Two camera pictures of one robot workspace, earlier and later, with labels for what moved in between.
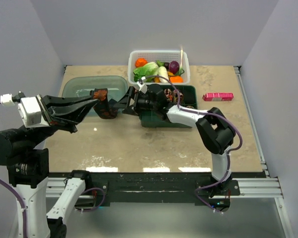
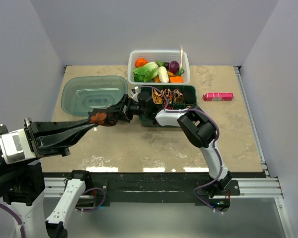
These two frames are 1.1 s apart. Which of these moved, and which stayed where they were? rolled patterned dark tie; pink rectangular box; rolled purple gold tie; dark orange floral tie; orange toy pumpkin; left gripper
Moved: left gripper; dark orange floral tie
Stayed: rolled patterned dark tie; pink rectangular box; rolled purple gold tie; orange toy pumpkin
